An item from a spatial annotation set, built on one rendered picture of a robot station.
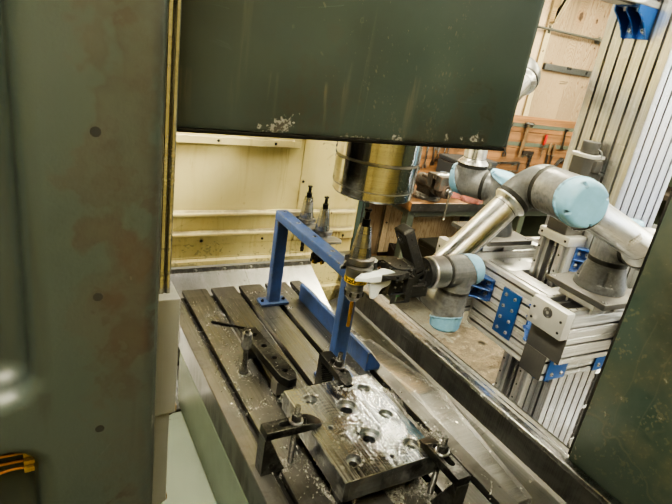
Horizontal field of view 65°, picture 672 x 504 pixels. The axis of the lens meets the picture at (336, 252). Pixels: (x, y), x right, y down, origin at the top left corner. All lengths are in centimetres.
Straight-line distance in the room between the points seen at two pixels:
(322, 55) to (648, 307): 97
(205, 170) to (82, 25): 152
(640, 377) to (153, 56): 127
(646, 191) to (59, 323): 186
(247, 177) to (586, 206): 121
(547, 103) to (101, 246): 481
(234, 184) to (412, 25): 128
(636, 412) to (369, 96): 101
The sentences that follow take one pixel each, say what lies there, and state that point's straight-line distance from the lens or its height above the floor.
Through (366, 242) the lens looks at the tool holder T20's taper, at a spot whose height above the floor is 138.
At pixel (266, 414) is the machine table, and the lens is 133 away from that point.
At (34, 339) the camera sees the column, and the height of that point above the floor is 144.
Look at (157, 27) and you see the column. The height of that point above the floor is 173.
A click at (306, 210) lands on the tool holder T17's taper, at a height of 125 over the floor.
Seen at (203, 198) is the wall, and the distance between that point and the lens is 201.
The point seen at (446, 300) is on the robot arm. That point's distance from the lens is 127.
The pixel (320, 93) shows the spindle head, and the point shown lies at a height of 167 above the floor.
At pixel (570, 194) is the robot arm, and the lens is 133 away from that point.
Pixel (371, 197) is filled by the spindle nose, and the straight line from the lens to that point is 97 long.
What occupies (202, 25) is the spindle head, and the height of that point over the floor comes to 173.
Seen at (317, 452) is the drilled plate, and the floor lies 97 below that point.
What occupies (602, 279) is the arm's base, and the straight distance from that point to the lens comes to 178.
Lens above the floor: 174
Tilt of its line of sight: 21 degrees down
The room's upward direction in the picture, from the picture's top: 9 degrees clockwise
